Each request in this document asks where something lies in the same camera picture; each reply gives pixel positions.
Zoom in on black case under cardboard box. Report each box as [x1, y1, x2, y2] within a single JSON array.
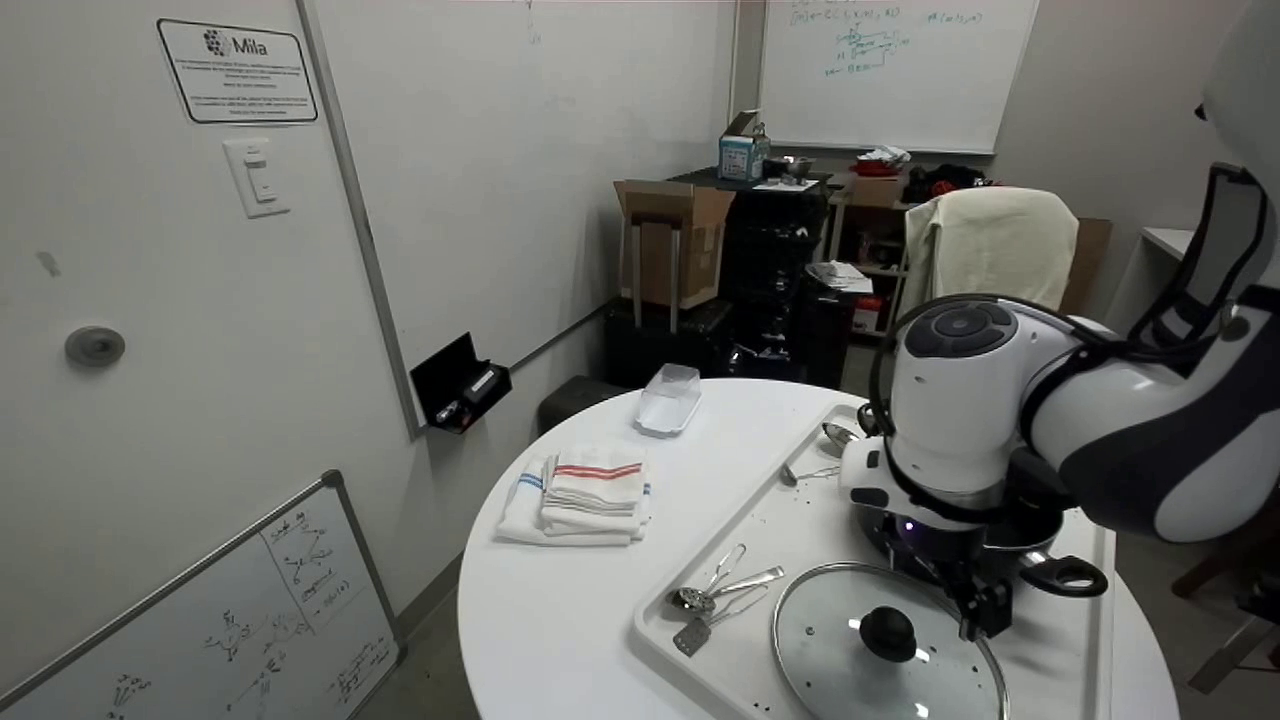
[[600, 290, 736, 393]]

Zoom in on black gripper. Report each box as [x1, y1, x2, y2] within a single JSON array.
[[846, 456, 1070, 639]]

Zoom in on white plastic tray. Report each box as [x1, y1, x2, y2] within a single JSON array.
[[622, 395, 1118, 720]]

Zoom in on large wall whiteboard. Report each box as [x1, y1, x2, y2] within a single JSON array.
[[290, 0, 745, 435]]

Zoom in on metal measuring spoons set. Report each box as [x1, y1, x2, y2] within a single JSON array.
[[663, 538, 787, 660]]

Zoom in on blue tissue box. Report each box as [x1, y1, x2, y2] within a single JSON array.
[[712, 108, 771, 188]]

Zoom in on whiteboard with drawings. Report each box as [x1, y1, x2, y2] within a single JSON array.
[[0, 467, 402, 720]]

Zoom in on white light switch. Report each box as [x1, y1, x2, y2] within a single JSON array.
[[221, 134, 290, 222]]

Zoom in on dark floor bin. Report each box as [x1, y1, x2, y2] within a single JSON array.
[[531, 370, 622, 435]]

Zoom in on folded white towel, red stripes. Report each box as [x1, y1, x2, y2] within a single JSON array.
[[493, 450, 655, 551]]

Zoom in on white wall sign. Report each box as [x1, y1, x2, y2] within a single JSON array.
[[152, 15, 324, 127]]

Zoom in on metal spoon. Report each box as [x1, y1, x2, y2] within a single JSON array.
[[777, 416, 863, 491]]

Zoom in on brown cardboard box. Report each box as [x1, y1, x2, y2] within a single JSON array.
[[611, 177, 740, 313]]

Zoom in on clear plastic container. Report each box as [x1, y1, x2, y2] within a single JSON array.
[[630, 361, 702, 440]]

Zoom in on cream cloth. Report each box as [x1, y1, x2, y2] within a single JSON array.
[[891, 183, 1082, 322]]

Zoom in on black cabinet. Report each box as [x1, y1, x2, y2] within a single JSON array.
[[717, 173, 855, 393]]

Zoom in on small wall whiteboard with writing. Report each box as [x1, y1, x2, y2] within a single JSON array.
[[757, 0, 1042, 158]]

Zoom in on black whiteboard eraser holder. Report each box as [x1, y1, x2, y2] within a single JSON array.
[[407, 326, 514, 435]]

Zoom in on round grey wall knob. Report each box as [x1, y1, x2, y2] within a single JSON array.
[[59, 322, 133, 374]]

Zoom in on wooden shelf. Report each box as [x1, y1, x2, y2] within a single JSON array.
[[818, 165, 922, 344]]

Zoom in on black mesh office chair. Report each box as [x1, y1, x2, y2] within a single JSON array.
[[1131, 158, 1275, 362]]

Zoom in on glass lid with black knob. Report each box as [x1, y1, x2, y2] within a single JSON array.
[[768, 561, 1012, 720]]

